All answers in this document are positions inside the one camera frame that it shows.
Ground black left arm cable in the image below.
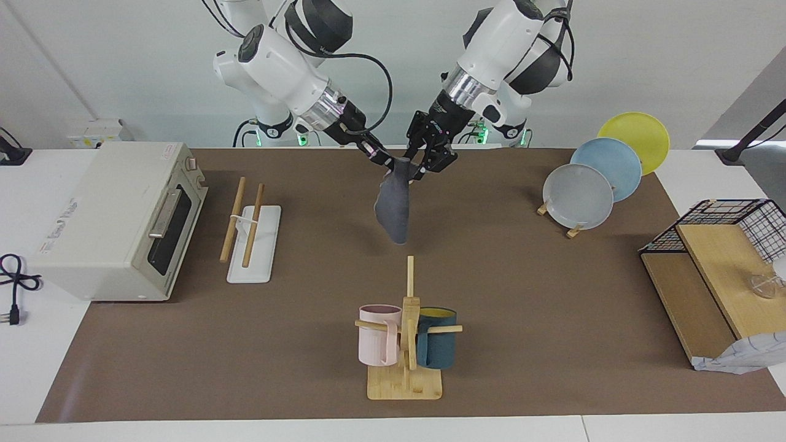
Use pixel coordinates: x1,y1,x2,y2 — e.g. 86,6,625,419
533,0,575,82

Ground grey plate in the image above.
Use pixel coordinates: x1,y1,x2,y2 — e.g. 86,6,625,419
542,163,615,230

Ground dark teal mug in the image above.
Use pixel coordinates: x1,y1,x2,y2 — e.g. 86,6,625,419
416,307,458,370

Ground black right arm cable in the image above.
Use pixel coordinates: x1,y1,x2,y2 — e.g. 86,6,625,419
329,52,394,133

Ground white towel rack wooden bars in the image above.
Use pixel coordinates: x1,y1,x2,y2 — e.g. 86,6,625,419
220,177,282,284

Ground black base cable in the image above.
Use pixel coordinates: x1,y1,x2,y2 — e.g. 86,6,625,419
232,118,257,148

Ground wooden shelf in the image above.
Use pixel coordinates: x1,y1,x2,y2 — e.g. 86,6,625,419
640,222,786,369

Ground light blue plate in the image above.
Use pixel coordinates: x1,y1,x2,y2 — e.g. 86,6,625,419
570,138,642,203

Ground wooden plate rack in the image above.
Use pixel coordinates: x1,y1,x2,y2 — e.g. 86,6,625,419
537,200,584,239

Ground purple and grey towel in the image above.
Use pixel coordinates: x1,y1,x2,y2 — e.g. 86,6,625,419
375,157,413,245

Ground clear glass item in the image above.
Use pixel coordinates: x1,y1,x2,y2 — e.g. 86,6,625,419
750,273,784,300

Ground black wire mesh basket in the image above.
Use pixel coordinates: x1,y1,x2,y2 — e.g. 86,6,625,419
639,198,786,265

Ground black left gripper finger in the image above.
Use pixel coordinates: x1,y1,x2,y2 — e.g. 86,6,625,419
421,144,459,180
407,112,430,163

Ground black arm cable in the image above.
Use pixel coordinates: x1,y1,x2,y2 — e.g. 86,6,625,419
329,52,394,133
533,0,575,82

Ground black clamp mount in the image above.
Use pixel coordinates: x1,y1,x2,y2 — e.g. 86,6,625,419
0,127,33,166

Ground wooden mug tree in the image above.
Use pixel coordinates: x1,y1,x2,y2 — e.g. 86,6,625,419
354,256,463,401

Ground black camera stand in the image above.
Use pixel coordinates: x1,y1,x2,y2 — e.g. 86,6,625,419
715,98,786,165

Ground brown table mat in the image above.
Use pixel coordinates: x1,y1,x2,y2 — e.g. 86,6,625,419
36,147,786,424

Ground beige toaster oven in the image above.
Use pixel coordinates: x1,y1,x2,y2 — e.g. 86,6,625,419
29,142,209,303

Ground yellow plate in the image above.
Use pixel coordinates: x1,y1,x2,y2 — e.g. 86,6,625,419
597,112,671,177

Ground white power strip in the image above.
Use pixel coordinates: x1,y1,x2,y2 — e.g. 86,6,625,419
66,118,123,149

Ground pink mug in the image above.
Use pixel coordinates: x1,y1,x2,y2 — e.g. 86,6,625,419
359,304,403,367

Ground black power cord with plug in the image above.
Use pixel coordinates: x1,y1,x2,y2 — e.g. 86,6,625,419
0,254,42,326

